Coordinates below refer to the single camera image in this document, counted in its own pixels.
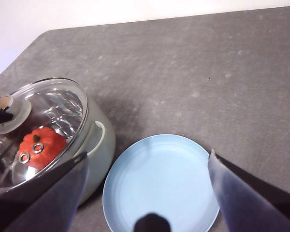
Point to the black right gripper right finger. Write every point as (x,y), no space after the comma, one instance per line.
(251,205)

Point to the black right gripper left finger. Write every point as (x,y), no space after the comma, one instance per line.
(46,207)

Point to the orange toy pumpkin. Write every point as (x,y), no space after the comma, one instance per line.
(50,145)

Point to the glass lid with green knob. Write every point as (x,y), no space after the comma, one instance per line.
(60,101)

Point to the pale green electric steamer pot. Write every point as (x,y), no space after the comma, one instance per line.
(104,147)

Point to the blue round plate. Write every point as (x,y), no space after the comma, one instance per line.
(164,174)

